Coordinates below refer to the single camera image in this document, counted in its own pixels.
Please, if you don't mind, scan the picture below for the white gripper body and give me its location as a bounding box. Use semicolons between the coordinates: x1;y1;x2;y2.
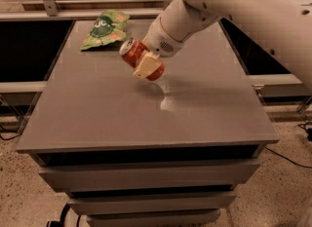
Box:
142;17;183;57

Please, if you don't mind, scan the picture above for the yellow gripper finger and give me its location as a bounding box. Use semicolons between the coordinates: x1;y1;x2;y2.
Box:
134;51;164;80

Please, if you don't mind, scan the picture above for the red Coca-Cola can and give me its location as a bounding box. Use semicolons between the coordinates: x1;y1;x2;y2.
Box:
119;38;165;81

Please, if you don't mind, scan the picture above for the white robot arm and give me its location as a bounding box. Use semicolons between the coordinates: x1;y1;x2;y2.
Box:
136;0;312;89

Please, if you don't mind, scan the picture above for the green chip bag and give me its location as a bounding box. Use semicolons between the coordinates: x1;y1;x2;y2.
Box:
80;10;130;51

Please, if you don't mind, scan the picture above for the grey drawer cabinet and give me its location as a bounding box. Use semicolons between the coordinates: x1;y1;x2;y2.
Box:
17;21;279;227

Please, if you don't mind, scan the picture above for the metal railing frame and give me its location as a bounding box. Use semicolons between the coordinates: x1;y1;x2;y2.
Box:
0;0;312;22

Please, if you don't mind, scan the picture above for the black cable on floor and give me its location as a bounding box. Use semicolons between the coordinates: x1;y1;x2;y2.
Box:
264;146;312;170

